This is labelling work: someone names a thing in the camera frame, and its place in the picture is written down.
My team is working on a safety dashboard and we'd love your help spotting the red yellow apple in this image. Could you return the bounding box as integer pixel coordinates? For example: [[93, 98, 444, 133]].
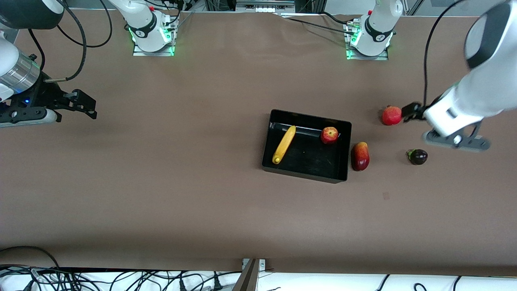
[[321, 127, 339, 145]]

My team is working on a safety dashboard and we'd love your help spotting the black plastic box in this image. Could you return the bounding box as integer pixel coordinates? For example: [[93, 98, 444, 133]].
[[261, 109, 352, 184]]

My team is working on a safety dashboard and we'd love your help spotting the yellow banana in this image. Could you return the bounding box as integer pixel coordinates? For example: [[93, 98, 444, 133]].
[[272, 125, 296, 164]]

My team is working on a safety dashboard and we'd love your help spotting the red pomegranate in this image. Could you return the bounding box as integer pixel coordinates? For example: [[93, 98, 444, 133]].
[[381, 105, 403, 126]]

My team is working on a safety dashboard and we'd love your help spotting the dark purple mangosteen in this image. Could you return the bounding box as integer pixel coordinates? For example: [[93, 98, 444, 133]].
[[407, 149, 429, 166]]

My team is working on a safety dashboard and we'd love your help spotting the red mango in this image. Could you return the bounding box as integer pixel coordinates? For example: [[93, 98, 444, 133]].
[[351, 141, 370, 172]]

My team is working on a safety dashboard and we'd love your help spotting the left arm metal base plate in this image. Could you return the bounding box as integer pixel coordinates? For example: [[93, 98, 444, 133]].
[[345, 20, 389, 61]]

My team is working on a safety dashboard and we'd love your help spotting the black right arm loop cable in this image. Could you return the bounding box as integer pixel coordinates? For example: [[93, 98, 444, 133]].
[[57, 0, 114, 49]]

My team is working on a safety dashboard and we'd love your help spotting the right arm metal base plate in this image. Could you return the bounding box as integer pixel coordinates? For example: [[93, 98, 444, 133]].
[[132, 16, 175, 57]]

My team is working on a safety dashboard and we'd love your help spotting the black cable on table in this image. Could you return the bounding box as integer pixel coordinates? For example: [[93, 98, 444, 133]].
[[279, 12, 356, 35]]

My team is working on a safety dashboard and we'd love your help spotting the black floor cable loop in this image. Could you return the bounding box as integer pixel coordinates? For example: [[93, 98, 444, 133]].
[[0, 245, 61, 269]]

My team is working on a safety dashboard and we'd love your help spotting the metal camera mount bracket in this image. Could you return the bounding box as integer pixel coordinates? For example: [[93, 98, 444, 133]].
[[231, 258, 267, 291]]

